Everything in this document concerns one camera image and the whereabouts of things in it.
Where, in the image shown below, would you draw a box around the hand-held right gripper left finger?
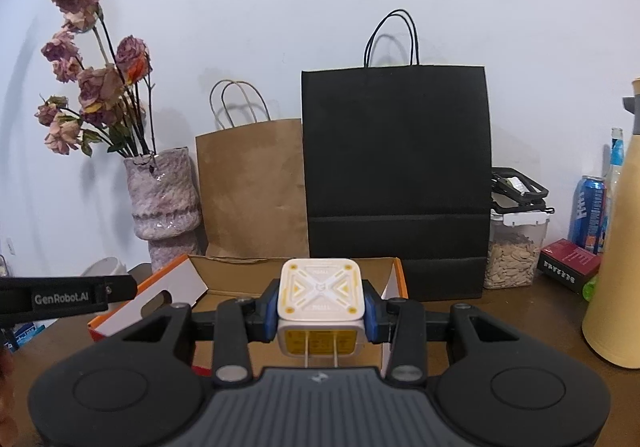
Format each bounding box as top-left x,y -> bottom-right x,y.
122,278 -> 279,387

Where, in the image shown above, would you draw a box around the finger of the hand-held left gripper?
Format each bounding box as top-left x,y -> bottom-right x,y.
106,274 -> 139,303

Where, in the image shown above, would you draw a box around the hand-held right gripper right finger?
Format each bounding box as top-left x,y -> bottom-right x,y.
362,279 -> 521,387

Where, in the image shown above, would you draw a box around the white cube charger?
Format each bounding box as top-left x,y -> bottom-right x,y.
276,257 -> 367,369

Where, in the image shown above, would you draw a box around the orange cardboard box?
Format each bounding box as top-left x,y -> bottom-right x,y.
87,254 -> 410,379

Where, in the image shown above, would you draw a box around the white round object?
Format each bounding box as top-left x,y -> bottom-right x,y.
80,257 -> 128,278

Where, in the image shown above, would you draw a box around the blue packet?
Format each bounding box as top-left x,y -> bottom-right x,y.
12,322 -> 48,353

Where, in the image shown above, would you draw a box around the pink mottled ceramic vase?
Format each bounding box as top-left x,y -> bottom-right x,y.
123,147 -> 203,274

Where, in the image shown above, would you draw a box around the brown paper bag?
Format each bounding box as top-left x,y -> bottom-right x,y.
195,80 -> 310,260

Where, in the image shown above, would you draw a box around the black paper bag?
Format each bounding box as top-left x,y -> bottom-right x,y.
301,10 -> 492,302

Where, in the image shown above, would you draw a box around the clear container of seeds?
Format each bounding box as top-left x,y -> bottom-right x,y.
484,210 -> 551,289

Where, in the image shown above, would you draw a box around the black plastic frames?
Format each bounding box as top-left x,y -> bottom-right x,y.
490,167 -> 549,215

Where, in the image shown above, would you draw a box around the dried rose bouquet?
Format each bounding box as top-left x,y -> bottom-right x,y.
34,0 -> 157,159

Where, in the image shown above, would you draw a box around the red small box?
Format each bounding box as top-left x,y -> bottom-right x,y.
538,238 -> 602,295

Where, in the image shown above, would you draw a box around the blue drink can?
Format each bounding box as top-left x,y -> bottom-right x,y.
568,176 -> 607,250

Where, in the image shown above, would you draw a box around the cream thermos jug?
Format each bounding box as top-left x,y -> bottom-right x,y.
581,77 -> 640,369

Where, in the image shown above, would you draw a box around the bottle with blue label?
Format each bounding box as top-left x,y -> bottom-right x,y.
602,127 -> 626,253

